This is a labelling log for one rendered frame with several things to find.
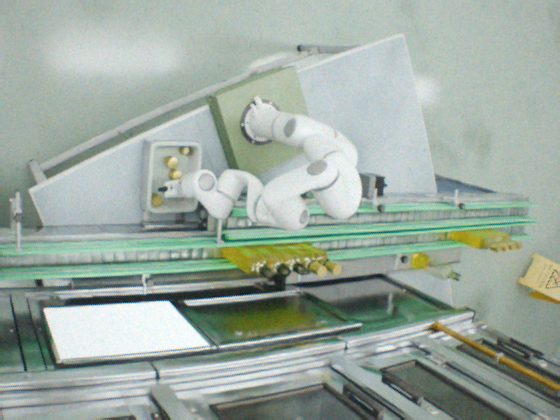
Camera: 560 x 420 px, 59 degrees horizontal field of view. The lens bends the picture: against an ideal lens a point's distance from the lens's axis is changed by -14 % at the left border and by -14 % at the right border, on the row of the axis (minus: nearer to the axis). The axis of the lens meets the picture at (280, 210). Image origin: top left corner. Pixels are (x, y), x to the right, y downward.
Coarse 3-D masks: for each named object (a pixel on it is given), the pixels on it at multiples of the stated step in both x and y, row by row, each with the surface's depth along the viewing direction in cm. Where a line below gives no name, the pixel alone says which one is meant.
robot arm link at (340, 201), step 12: (324, 156) 146; (336, 156) 145; (348, 168) 144; (348, 180) 143; (312, 192) 137; (324, 192) 135; (336, 192) 136; (348, 192) 139; (360, 192) 143; (324, 204) 138; (336, 204) 138; (348, 204) 140; (336, 216) 141; (348, 216) 142
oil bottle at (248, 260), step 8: (224, 248) 184; (232, 248) 179; (240, 248) 178; (248, 248) 179; (224, 256) 184; (232, 256) 179; (240, 256) 174; (248, 256) 171; (256, 256) 171; (240, 264) 175; (248, 264) 170; (256, 264) 168; (264, 264) 170; (248, 272) 170; (256, 272) 169
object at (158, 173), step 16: (160, 144) 170; (176, 144) 173; (192, 144) 176; (160, 160) 179; (192, 160) 181; (160, 176) 180; (160, 192) 181; (160, 208) 176; (176, 208) 179; (192, 208) 181
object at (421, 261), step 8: (416, 256) 229; (424, 256) 228; (416, 264) 230; (424, 264) 225; (432, 264) 221; (440, 264) 219; (448, 264) 218; (432, 272) 221; (440, 272) 217; (448, 272) 215; (456, 280) 212
